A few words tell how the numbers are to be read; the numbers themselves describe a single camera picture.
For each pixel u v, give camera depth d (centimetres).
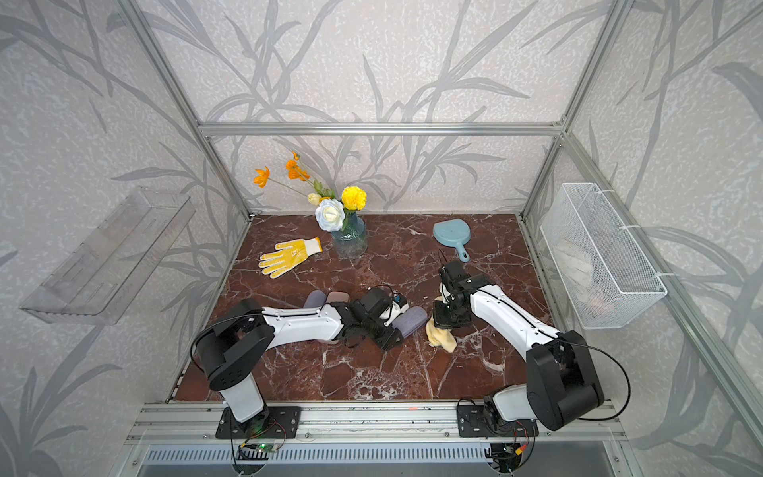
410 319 88
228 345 47
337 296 95
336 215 76
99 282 64
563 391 42
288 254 108
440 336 79
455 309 72
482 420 73
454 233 114
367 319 71
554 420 44
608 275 60
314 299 94
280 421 73
